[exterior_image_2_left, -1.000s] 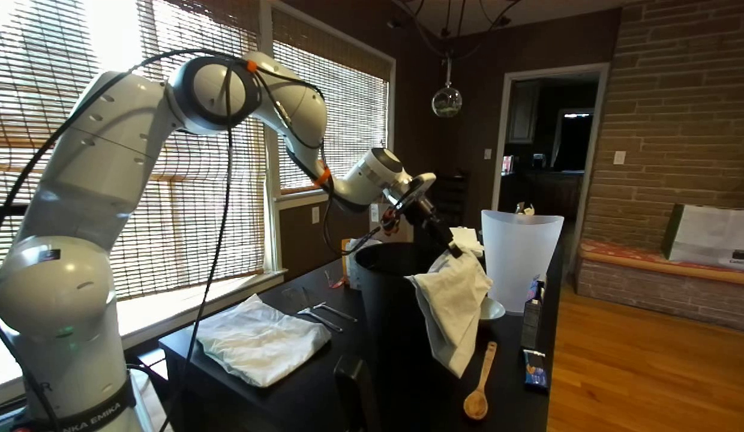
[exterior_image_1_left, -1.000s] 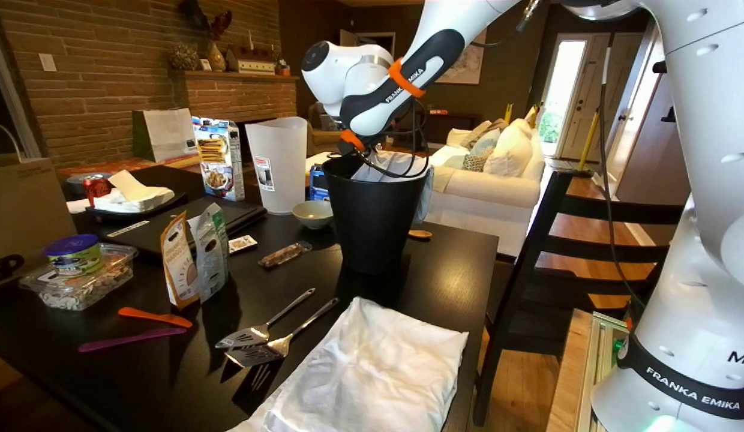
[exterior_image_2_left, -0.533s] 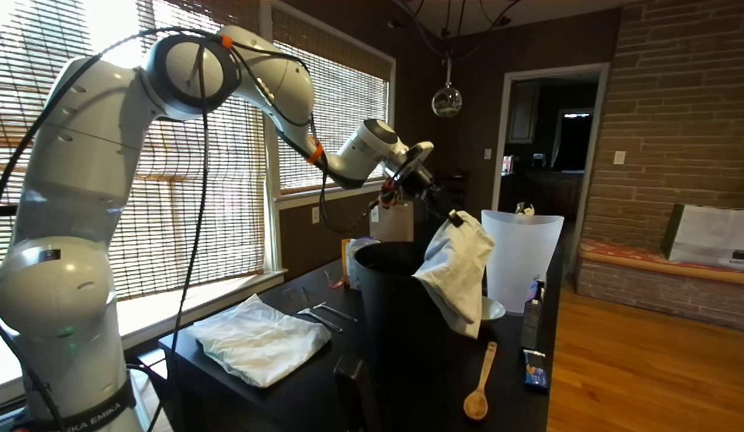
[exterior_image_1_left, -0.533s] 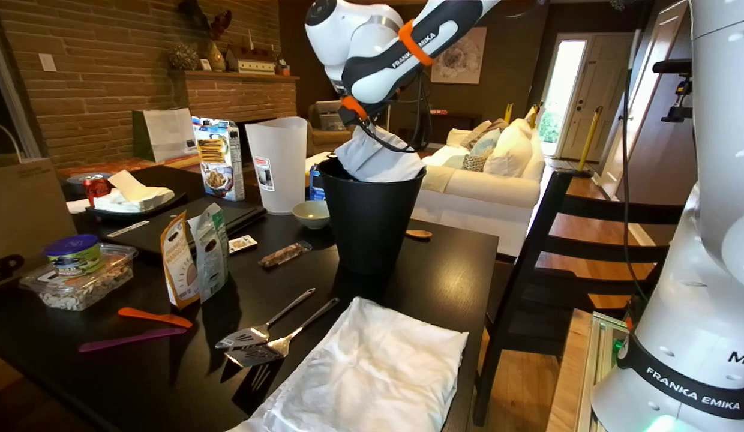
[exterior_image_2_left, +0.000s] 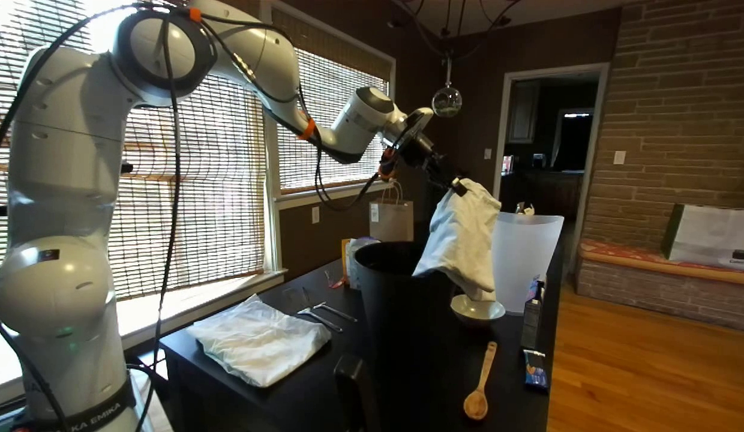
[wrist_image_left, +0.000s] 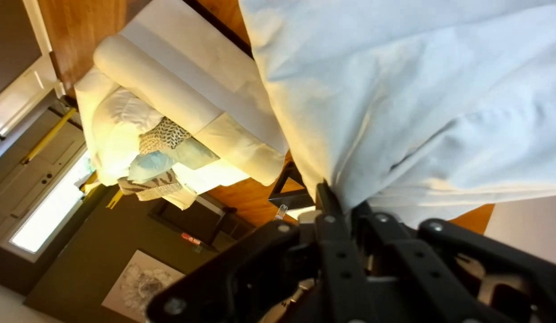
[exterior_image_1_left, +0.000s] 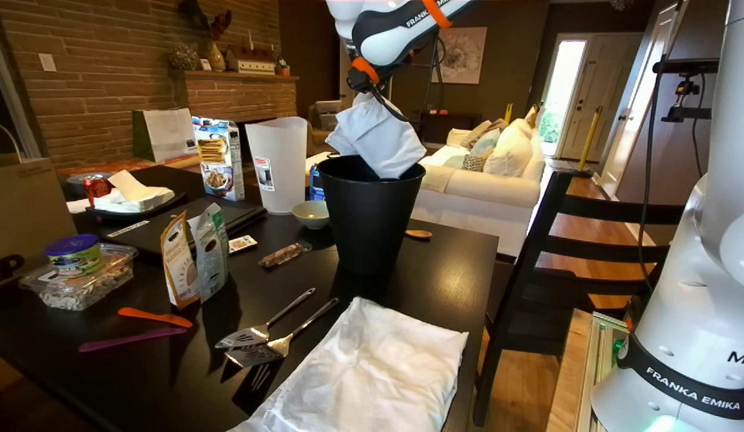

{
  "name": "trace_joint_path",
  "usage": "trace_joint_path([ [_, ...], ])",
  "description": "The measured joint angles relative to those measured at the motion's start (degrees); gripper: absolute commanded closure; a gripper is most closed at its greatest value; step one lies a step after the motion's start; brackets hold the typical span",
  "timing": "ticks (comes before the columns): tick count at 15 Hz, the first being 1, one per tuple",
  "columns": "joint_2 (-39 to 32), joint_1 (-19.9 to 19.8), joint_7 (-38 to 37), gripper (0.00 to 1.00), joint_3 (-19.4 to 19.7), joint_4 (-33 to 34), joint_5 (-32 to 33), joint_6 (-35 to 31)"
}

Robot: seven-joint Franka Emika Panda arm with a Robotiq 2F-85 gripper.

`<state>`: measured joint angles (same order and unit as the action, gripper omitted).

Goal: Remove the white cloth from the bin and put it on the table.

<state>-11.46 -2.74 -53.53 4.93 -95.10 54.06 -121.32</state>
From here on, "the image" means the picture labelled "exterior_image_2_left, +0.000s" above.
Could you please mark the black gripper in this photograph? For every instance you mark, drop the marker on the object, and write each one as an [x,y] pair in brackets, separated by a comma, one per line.
[415,147]

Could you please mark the white cloth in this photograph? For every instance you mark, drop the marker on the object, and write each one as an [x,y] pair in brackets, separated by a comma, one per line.
[458,241]

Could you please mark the translucent white bin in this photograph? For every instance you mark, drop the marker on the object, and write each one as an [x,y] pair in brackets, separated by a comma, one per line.
[530,254]

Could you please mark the black bin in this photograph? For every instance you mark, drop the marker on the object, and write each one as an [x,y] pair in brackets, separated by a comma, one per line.
[403,337]

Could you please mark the pale blue crinkled cloth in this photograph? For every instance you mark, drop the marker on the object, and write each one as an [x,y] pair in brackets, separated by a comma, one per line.
[254,343]

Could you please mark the white paper bag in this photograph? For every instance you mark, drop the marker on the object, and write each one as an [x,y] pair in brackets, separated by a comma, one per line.
[391,218]

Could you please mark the small white round object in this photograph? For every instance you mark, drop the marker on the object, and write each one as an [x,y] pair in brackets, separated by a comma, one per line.
[527,210]

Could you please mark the hanging glass globe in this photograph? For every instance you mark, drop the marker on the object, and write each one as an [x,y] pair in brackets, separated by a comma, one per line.
[447,99]

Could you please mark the white bowl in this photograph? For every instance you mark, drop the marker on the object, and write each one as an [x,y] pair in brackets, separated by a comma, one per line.
[477,310]

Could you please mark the dark bottle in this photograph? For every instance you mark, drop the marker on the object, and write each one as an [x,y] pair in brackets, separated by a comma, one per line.
[533,320]

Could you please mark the narrow bamboo window blind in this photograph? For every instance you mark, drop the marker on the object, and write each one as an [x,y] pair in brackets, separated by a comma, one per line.
[296,164]

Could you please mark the silver metal tongs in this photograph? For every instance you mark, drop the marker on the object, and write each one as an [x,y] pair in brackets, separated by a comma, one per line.
[327,315]

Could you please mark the black wooden table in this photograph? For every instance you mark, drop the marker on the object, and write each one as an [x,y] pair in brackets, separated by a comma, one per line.
[507,375]

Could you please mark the wooden spoon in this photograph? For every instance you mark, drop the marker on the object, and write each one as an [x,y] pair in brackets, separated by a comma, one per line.
[475,400]

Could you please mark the wide bamboo window blind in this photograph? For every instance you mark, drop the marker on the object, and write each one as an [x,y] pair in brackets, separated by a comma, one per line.
[219,200]

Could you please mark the small black item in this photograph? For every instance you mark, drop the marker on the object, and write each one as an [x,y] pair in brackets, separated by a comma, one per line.
[740,254]

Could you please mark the white door frame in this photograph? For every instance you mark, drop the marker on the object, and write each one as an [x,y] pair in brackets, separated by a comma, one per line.
[499,144]

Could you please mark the white wall outlet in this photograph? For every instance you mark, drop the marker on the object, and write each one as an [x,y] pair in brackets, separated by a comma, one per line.
[314,213]

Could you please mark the white light switch plate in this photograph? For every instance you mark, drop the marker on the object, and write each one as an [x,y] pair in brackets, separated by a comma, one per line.
[619,157]

